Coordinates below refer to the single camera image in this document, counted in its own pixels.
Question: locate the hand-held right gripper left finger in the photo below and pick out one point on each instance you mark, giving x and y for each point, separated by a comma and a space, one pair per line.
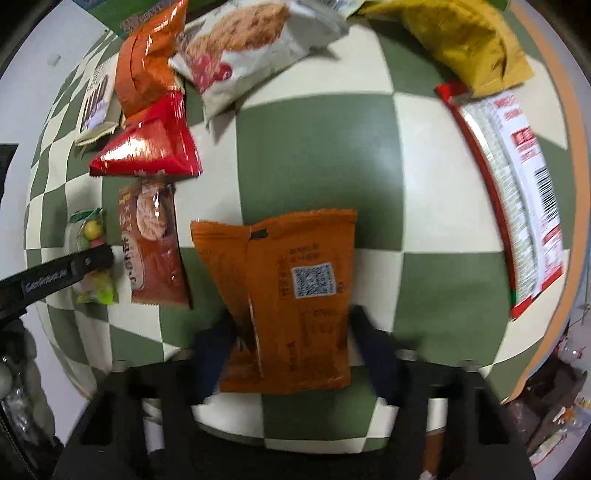
213, 357

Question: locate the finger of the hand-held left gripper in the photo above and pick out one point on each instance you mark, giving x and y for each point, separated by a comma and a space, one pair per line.
94, 262

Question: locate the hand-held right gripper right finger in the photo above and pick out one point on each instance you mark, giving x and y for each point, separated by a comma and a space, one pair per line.
375, 357

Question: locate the clear fruit candy packet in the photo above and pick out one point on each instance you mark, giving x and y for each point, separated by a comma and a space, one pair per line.
94, 230

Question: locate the brown cookie packet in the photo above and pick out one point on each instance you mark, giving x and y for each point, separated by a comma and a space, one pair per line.
152, 240

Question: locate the red puffed snack packet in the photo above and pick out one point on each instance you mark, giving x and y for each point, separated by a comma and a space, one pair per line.
147, 147

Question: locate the beige chocolate stick packet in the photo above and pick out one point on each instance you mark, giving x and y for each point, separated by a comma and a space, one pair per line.
96, 104

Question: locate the orange puffed snack packet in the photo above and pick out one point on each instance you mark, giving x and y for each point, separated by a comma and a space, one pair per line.
145, 64

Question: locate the long red white packet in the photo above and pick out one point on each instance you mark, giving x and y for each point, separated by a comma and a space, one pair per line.
521, 194

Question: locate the white oat cookie packet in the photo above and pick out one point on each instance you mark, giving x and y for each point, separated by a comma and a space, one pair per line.
249, 44

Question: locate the yellow puffed snack packet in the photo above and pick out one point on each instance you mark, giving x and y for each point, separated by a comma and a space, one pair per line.
461, 41

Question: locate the silver snack packet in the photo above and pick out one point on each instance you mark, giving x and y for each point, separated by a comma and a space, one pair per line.
332, 5

